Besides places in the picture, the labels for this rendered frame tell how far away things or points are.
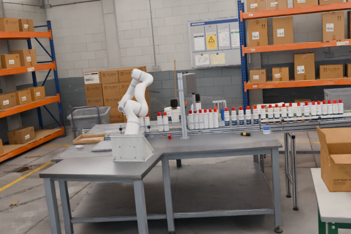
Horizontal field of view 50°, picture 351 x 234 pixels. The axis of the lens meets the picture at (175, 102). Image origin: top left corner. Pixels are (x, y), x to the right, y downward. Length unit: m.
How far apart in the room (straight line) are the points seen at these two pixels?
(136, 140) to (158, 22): 5.67
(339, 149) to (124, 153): 1.68
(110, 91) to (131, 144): 4.33
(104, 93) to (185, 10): 2.58
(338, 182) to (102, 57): 7.29
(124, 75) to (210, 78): 2.06
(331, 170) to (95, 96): 5.71
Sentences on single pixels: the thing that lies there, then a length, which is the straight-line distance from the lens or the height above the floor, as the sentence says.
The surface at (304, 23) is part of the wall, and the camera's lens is 8.19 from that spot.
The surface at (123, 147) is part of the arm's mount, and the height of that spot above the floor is 0.96.
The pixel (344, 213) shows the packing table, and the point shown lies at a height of 0.78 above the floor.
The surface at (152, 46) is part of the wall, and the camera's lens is 8.65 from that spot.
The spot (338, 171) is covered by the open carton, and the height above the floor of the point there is 0.91.
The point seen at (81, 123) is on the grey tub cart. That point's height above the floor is 0.68.
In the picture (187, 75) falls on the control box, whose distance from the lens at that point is 3.74.
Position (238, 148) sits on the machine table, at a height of 0.83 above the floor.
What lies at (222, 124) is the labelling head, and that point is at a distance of 4.01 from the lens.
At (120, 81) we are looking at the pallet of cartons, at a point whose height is 1.17.
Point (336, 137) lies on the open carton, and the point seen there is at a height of 1.05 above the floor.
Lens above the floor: 1.78
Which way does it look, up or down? 9 degrees down
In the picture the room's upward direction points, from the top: 5 degrees counter-clockwise
